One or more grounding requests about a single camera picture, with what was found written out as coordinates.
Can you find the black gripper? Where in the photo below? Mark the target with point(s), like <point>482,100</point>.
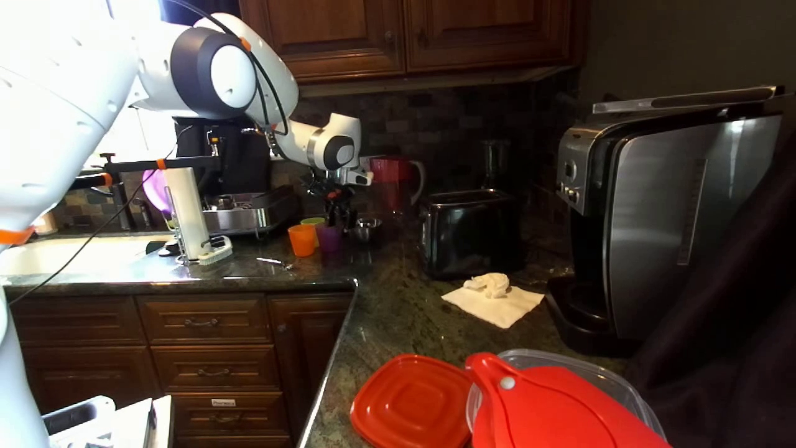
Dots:
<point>342,177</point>

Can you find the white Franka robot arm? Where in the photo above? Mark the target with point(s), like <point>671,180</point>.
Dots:
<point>59,90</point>

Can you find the green plastic cup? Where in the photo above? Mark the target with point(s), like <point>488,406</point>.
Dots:
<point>314,223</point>

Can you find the orange plastic cup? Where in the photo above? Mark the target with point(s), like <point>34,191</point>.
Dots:
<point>301,240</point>

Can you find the small silver bowl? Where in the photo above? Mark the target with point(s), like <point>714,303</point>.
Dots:
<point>367,231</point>

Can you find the red mug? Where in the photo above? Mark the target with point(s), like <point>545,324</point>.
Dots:
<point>396,180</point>

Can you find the black espresso machine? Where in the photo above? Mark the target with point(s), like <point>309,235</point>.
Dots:
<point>238,171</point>

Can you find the black chrome toaster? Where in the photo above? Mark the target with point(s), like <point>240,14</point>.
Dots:
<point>468,232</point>

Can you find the white paper napkin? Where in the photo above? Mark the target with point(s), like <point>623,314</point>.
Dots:
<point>496,299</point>

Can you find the small black counter object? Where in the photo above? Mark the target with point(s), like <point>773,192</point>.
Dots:
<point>158,247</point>

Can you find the purple translucent bottle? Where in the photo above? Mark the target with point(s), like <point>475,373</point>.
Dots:
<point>153,191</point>

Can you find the lower wooden cabinets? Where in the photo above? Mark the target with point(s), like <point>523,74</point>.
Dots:
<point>207,358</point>

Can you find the wooden cabinets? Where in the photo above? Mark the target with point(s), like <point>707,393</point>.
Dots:
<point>464,34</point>
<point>207,358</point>

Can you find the flat square red lid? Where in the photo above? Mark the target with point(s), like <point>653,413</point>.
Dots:
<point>411,403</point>

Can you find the bright kitchen window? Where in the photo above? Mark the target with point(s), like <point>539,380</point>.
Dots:
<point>141,138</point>

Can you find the upper wooden cabinets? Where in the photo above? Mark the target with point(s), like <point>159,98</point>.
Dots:
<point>464,34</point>

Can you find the clear plastic food container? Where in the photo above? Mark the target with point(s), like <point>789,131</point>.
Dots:
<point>581,362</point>

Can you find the red lid with tab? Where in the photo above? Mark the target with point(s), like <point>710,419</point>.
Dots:
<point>556,413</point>

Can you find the silver black coffee maker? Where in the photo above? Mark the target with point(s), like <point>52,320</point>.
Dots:
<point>662,215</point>

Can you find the black camera stand bar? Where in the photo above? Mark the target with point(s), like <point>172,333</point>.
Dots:
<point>126,165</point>

